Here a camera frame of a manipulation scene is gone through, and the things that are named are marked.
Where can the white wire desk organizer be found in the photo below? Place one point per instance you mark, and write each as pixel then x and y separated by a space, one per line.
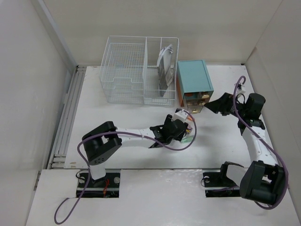
pixel 129 73

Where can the grey setup guide booklet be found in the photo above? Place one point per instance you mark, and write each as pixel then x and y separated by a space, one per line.
pixel 164 73

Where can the pink cap clear tube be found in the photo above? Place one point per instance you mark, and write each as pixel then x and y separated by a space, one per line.
pixel 189 129

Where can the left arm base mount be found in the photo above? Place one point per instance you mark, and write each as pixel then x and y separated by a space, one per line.
pixel 106 187

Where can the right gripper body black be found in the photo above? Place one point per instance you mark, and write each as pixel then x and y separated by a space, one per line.
pixel 241 110

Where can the aluminium rail frame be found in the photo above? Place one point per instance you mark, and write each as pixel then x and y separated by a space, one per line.
pixel 58 151

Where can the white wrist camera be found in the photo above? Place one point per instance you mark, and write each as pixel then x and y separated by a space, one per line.
pixel 240 88
pixel 180 114

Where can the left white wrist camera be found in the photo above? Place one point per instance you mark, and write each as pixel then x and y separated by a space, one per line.
pixel 180 114

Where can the green translucent capsule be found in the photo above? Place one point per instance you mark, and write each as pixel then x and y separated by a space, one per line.
pixel 189 139

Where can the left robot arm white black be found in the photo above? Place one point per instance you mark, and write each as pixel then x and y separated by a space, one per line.
pixel 102 142

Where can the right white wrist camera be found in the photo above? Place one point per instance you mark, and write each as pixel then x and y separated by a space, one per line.
pixel 240 88

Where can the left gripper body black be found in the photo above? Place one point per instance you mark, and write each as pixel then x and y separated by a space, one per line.
pixel 168 140

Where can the teal orange drawer box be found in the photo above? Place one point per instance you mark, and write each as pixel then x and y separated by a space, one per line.
pixel 193 85

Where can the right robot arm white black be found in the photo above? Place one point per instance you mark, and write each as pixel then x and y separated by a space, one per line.
pixel 264 181

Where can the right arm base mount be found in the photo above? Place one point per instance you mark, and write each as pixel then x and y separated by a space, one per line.
pixel 223 182

